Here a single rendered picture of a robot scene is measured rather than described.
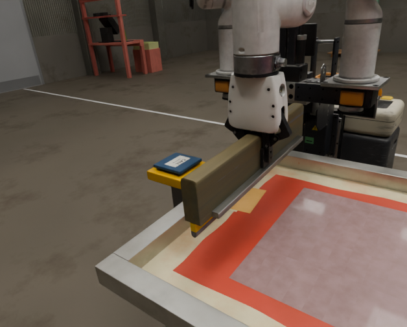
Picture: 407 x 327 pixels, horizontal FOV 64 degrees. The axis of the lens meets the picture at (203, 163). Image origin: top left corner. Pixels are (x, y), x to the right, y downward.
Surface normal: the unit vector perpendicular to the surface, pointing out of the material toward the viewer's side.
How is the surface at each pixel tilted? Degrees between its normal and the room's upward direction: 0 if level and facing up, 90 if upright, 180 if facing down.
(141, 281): 0
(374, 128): 90
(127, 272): 0
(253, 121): 97
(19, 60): 90
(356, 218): 0
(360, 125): 90
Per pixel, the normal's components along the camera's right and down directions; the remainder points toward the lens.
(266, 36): 0.29, 0.39
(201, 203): 0.81, 0.20
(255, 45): -0.19, 0.44
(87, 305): -0.07, -0.91
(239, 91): -0.66, 0.37
